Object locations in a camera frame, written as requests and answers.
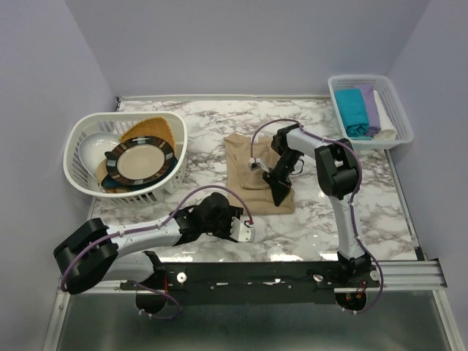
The teal rolled t shirt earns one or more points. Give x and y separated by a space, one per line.
353 113

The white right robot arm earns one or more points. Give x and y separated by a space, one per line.
339 177

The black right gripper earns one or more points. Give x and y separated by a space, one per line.
279 186

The white rectangular plastic basket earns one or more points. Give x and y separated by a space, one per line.
390 101

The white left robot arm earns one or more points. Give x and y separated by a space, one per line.
97 252

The purple rolled t shirt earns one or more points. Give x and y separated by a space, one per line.
367 93

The white rolled t shirt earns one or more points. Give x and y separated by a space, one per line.
387 129

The striped rim ceramic plate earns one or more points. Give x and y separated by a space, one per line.
135 164

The white round dish basket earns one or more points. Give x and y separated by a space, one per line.
118 124

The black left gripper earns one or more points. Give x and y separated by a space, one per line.
230 211

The woven tan placemat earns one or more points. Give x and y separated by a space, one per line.
155 127

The beige t shirt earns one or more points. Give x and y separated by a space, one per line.
249 184

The white bowl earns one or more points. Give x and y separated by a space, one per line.
92 150

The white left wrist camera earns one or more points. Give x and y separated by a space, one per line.
241 231

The aluminium frame rail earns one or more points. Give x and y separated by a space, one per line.
389 275

